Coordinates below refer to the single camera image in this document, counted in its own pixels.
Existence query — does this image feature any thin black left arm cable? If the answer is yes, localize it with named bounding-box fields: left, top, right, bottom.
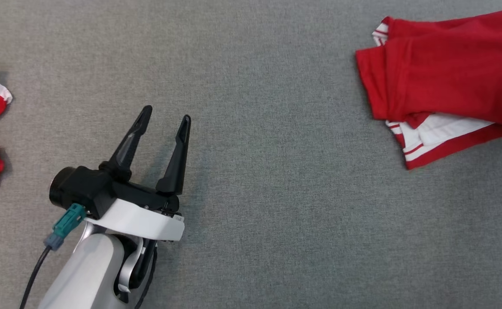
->
left=19, top=245, right=53, bottom=309

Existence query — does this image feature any teal left camera cable connector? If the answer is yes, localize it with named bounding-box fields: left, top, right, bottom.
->
left=45, top=203, right=87, bottom=251

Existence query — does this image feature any red Bulls 23 jersey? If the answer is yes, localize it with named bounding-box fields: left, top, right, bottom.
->
left=356, top=2, right=502, bottom=170

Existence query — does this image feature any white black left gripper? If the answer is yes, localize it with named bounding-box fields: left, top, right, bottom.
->
left=49, top=105, right=192, bottom=242

